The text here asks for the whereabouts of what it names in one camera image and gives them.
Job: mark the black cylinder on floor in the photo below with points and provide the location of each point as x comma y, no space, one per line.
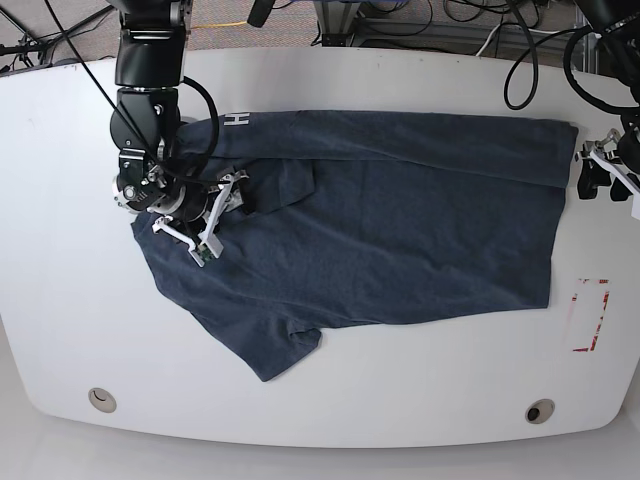
260,12

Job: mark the black tripod stand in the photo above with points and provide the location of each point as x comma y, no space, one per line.
39,34

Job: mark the right table cable grommet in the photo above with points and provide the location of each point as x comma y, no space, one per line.
540,411

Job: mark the table cable grommet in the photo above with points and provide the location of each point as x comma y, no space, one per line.
102,400
540,411

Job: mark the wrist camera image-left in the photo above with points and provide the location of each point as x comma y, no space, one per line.
202,253

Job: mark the red tape rectangle marking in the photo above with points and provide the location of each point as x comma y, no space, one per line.
586,314

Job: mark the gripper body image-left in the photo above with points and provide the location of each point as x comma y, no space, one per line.
190,201

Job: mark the dark blue T-shirt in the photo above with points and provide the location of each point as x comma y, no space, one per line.
357,218

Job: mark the left table cable grommet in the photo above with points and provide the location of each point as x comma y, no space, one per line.
102,400

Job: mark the aluminium frame base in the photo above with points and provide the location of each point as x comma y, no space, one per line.
337,23

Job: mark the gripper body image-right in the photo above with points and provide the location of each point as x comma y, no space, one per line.
628,150

